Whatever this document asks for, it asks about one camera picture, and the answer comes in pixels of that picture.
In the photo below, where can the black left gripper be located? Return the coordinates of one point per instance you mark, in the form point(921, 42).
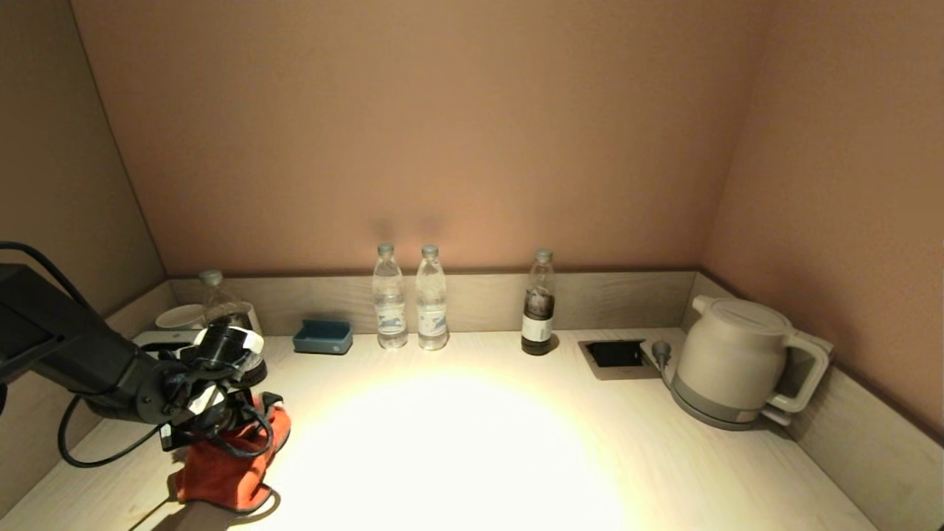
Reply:
point(199, 402)

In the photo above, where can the orange microfibre cloth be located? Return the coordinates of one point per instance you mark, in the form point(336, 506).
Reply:
point(228, 472)

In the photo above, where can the dark drink bottle patterned label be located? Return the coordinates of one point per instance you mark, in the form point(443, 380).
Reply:
point(225, 306)

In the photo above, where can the small blue tray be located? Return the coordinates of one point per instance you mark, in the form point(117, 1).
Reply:
point(323, 339)

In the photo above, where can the clear water bottle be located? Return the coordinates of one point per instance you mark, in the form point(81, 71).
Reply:
point(432, 310)
point(390, 310)

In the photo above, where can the dark drink bottle white label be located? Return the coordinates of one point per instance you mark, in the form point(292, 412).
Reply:
point(539, 317)

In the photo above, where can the black recessed power socket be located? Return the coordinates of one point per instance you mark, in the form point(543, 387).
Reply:
point(618, 355)

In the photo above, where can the grey kettle plug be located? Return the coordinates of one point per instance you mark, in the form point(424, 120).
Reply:
point(661, 352)

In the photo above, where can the grey kettle base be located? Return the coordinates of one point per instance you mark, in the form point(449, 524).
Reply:
point(708, 417)

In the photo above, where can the cream electric kettle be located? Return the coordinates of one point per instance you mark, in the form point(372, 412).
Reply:
point(734, 354)

